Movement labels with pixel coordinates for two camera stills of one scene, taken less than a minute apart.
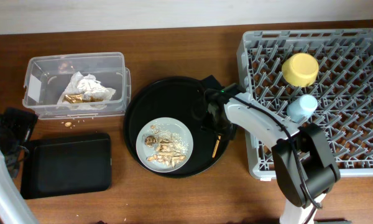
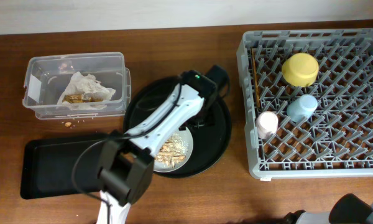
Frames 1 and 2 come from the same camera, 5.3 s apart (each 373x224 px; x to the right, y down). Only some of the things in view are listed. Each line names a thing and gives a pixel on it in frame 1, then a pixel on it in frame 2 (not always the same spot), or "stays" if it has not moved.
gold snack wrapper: (73, 98) stays
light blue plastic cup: (302, 108) stays
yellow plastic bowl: (300, 70) stays
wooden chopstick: (214, 154) → (257, 97)
